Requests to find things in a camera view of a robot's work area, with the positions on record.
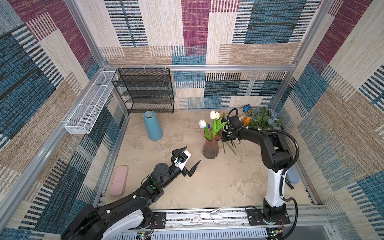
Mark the pink glasses case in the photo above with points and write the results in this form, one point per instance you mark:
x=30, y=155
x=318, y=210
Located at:
x=118, y=184

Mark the teal cylindrical vase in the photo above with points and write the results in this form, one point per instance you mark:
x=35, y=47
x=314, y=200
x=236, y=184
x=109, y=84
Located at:
x=153, y=125

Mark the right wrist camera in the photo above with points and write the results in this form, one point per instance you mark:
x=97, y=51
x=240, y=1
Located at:
x=227, y=127

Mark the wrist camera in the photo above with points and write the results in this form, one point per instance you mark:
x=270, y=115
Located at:
x=227, y=127
x=182, y=159

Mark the dusty blue hydrangea bunch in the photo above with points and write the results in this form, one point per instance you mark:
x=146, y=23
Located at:
x=264, y=118

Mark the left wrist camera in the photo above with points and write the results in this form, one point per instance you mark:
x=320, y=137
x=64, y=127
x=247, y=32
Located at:
x=182, y=159

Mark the black wire mesh shelf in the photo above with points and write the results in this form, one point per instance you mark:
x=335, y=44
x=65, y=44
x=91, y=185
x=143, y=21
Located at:
x=144, y=90

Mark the white wire mesh basket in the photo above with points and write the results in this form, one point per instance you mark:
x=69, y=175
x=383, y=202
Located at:
x=87, y=112

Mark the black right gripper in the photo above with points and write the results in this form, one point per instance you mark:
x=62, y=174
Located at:
x=224, y=138

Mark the blue glasses case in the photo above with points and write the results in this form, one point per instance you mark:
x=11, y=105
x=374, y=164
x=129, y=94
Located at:
x=292, y=175

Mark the black white marker pen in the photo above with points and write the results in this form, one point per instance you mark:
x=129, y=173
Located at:
x=289, y=184

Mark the blue rose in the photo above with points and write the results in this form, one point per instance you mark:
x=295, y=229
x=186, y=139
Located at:
x=246, y=108

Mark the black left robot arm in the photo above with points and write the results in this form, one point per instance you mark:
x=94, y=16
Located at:
x=132, y=211

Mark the blue tulip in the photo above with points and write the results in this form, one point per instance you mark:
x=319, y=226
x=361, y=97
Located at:
x=229, y=145

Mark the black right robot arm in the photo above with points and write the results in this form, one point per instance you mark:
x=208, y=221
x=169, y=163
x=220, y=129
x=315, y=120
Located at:
x=279, y=151

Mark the orange marigold flower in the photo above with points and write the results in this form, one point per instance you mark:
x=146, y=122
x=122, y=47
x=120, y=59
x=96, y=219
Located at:
x=247, y=121

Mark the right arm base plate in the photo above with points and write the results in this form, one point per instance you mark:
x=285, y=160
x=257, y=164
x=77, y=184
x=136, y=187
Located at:
x=267, y=216

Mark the aluminium mounting rail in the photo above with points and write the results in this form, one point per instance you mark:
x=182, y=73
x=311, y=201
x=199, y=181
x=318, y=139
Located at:
x=238, y=217

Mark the pink ribbed glass vase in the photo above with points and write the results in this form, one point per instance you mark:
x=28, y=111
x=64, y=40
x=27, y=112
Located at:
x=211, y=147

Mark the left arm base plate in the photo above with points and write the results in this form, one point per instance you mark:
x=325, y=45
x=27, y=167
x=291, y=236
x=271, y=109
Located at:
x=154, y=220

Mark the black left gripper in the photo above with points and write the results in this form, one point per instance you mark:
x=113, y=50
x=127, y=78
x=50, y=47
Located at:
x=184, y=172

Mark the white tulip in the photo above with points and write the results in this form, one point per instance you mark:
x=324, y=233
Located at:
x=207, y=133
x=216, y=124

